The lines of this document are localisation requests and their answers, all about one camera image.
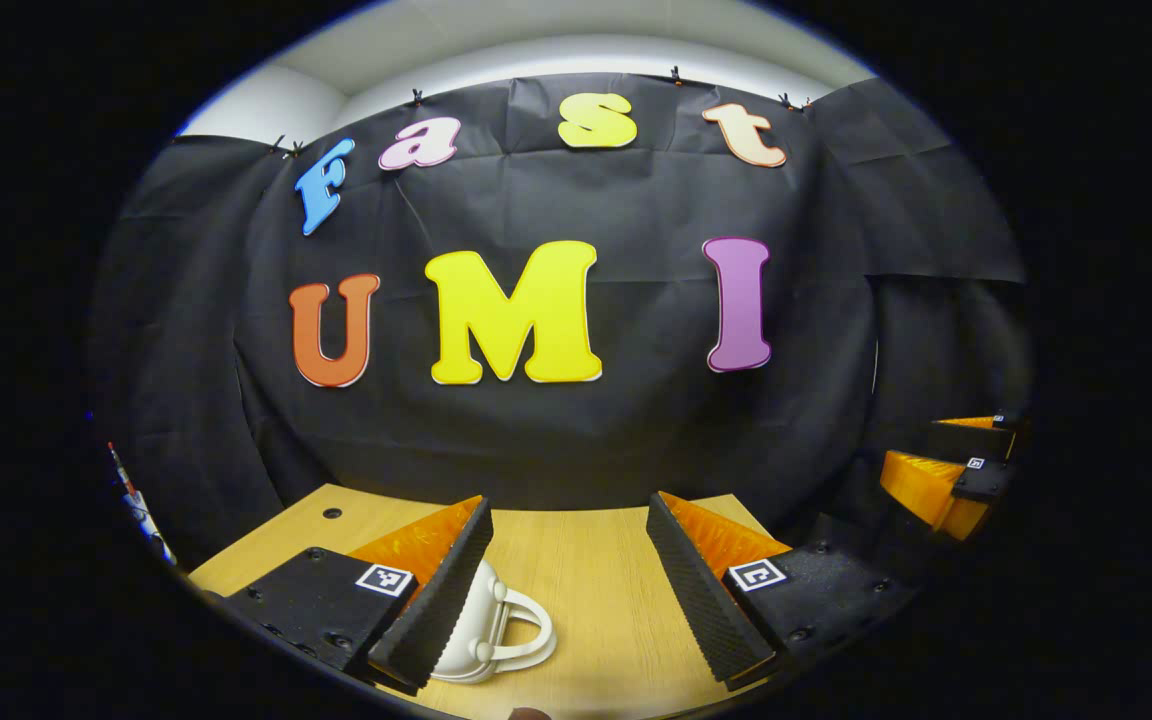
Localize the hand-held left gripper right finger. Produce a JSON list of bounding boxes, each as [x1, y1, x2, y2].
[[644, 490, 922, 693]]

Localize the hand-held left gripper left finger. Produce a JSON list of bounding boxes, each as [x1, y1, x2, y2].
[[198, 495, 495, 696]]

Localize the white suitcase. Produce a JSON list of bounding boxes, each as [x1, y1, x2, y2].
[[429, 558, 559, 686]]

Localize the black backdrop cloth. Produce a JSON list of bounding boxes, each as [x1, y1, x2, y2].
[[86, 72, 1032, 571]]

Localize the white power strip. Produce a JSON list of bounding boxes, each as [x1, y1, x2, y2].
[[106, 440, 175, 563]]

